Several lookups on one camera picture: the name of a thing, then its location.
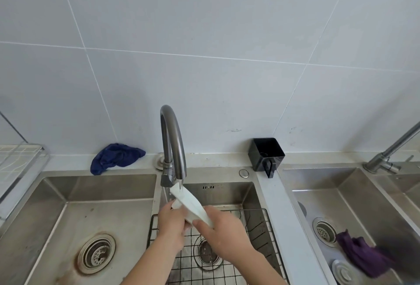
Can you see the person's right hand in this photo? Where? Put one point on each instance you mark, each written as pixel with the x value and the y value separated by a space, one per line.
pixel 224 234

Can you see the person's left hand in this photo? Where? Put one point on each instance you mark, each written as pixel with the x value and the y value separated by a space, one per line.
pixel 171 227

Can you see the person's left thumb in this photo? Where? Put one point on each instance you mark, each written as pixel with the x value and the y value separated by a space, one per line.
pixel 177 205

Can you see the person's right fingers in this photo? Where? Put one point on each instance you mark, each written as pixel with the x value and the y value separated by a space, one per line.
pixel 210 217

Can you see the white ceramic spoon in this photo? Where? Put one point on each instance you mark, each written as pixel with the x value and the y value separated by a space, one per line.
pixel 190 202

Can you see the person's left forearm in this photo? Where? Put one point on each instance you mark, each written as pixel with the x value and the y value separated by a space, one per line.
pixel 154 265

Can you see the person's right forearm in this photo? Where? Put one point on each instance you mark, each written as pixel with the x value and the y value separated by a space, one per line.
pixel 259 270

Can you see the round steel sink button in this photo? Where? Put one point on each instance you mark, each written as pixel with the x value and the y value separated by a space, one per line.
pixel 243 173

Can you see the grey curved kitchen faucet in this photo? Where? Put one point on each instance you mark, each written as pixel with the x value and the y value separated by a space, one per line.
pixel 174 143

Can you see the stainless steel double sink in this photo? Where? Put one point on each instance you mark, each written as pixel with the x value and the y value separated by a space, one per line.
pixel 108 209

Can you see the dark blue cloth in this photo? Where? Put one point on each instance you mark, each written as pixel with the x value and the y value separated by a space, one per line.
pixel 113 157

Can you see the black plastic holder box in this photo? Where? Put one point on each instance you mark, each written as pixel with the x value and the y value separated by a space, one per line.
pixel 266 156

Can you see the large rusty-rimmed drain strainer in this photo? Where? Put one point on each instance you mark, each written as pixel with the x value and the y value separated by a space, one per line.
pixel 96 254

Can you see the small steel drain strainer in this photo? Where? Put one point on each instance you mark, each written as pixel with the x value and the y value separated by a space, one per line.
pixel 324 231

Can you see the round steel drain plug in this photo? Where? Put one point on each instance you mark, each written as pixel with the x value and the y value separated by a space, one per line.
pixel 344 272

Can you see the stainless steel single sink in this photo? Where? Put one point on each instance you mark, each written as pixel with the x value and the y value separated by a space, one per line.
pixel 354 196

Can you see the purple cloth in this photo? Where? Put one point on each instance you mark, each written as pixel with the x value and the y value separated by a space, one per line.
pixel 361 253

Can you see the clear glass dish rack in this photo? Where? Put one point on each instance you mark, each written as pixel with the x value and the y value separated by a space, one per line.
pixel 19 176

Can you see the slim straight steel faucet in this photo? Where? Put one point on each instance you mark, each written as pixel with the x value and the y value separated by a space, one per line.
pixel 392 153

